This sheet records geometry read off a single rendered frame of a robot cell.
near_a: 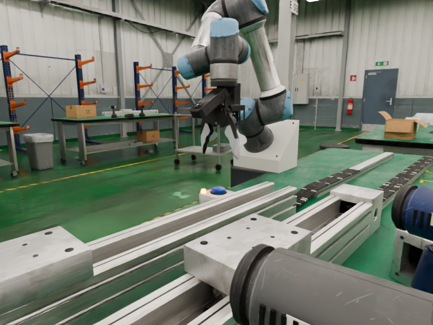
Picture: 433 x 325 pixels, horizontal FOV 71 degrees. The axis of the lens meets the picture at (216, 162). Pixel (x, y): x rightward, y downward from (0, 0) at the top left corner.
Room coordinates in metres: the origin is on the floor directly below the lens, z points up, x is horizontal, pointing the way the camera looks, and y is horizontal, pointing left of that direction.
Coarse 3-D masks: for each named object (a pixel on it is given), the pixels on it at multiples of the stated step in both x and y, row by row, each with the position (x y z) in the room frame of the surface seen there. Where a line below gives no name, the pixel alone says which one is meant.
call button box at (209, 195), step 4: (208, 192) 0.83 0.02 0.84; (212, 192) 0.82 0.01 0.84; (224, 192) 0.82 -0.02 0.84; (228, 192) 0.83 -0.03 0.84; (232, 192) 0.83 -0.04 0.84; (200, 196) 0.82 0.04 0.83; (204, 196) 0.81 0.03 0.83; (208, 196) 0.80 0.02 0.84; (212, 196) 0.79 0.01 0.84; (216, 196) 0.79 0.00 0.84; (220, 196) 0.79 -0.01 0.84; (200, 200) 0.82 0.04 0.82; (204, 200) 0.81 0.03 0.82; (208, 200) 0.80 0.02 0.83
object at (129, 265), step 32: (256, 192) 0.78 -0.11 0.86; (288, 192) 0.76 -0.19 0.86; (160, 224) 0.55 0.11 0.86; (192, 224) 0.54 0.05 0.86; (224, 224) 0.57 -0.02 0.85; (96, 256) 0.45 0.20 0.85; (128, 256) 0.42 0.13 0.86; (160, 256) 0.47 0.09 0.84; (64, 288) 0.35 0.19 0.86; (96, 288) 0.38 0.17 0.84; (128, 288) 0.42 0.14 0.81; (0, 320) 0.30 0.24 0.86; (32, 320) 0.32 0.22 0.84; (64, 320) 0.35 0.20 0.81; (96, 320) 0.37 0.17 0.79
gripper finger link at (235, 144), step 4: (228, 128) 0.80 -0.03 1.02; (224, 132) 0.80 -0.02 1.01; (228, 132) 0.80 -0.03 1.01; (232, 132) 0.79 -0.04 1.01; (228, 136) 0.79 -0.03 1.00; (232, 136) 0.79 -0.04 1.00; (240, 136) 0.81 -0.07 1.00; (244, 136) 0.83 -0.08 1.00; (232, 140) 0.79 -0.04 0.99; (236, 140) 0.78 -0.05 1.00; (240, 140) 0.81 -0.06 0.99; (244, 140) 0.82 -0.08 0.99; (232, 144) 0.79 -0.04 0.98; (236, 144) 0.78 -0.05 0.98; (240, 144) 0.80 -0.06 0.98; (232, 148) 0.79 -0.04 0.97; (236, 148) 0.78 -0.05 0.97; (232, 152) 0.79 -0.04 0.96; (236, 152) 0.78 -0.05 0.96; (236, 156) 0.78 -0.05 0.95
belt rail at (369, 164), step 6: (378, 156) 1.55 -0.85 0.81; (384, 156) 1.55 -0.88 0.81; (390, 156) 1.62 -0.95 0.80; (366, 162) 1.39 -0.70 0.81; (372, 162) 1.39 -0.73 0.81; (378, 162) 1.48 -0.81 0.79; (354, 168) 1.27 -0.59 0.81; (360, 168) 1.27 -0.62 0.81; (366, 168) 1.34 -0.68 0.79; (372, 168) 1.39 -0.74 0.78; (354, 174) 1.23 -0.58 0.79; (360, 174) 1.27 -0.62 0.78; (342, 180) 1.12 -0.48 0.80; (348, 180) 1.16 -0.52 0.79; (330, 186) 1.05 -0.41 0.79; (336, 186) 1.08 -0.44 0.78; (318, 192) 0.98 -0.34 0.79; (324, 192) 1.00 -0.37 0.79
